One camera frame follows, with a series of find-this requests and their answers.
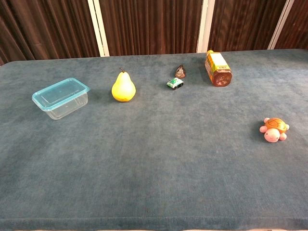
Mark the yellow label tea bottle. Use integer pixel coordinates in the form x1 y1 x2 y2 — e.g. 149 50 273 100
205 50 233 87

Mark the small green packet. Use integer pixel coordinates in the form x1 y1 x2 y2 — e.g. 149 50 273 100
166 77 184 91

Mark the brown pleated curtain panel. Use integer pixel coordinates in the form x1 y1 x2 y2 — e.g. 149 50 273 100
274 0 308 51
208 0 288 52
0 0 101 66
99 0 204 56

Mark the white partition post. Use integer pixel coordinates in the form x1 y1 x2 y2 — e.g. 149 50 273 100
87 0 110 57
267 0 295 50
196 0 216 53

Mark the clear container with blue lid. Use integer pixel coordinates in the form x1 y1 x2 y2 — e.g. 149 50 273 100
31 77 91 120

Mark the blue table cloth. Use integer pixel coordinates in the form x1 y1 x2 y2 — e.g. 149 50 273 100
0 49 308 231

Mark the orange pink toy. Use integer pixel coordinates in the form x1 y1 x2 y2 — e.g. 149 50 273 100
259 117 290 143

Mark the yellow pear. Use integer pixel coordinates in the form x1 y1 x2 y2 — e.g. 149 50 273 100
111 68 137 103

